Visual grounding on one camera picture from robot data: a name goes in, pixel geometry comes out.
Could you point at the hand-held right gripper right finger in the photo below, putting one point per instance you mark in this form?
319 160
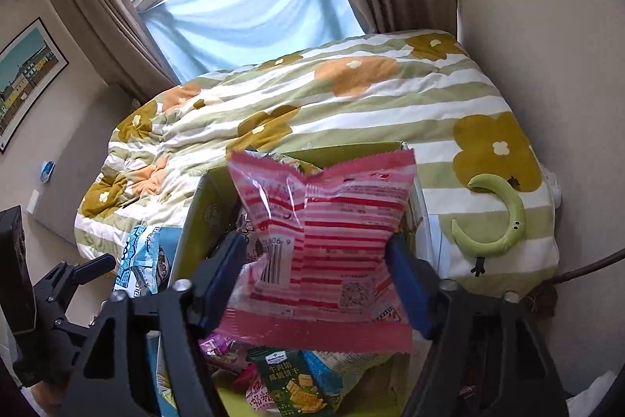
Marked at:
410 285

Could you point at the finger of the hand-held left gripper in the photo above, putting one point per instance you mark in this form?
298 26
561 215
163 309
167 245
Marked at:
63 334
73 275

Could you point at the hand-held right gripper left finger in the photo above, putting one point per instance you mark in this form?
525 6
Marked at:
219 280

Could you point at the green cardboard box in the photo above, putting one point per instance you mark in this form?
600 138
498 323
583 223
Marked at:
215 202

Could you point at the pink striped snack bag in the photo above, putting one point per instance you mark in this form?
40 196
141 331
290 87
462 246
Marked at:
332 226

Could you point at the blue and cream snack bag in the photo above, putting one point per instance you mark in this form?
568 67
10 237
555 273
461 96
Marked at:
141 260

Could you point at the small pink white snack bag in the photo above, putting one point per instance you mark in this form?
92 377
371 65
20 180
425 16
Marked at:
250 392

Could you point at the green cracker snack bag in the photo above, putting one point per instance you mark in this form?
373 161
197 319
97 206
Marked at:
288 383

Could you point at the green crescent plush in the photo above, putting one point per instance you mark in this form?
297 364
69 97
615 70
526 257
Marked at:
512 212

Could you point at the floral striped blanket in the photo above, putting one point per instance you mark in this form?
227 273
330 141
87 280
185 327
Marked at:
342 104

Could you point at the light blue window cloth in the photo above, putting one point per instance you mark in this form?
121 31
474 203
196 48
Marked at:
244 16

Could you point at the white wall switch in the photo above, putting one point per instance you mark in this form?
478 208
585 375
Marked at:
34 202

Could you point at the small blue wall holder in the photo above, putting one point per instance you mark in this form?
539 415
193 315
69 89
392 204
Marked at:
47 171

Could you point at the framed wall picture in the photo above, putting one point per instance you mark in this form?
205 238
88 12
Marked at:
24 80

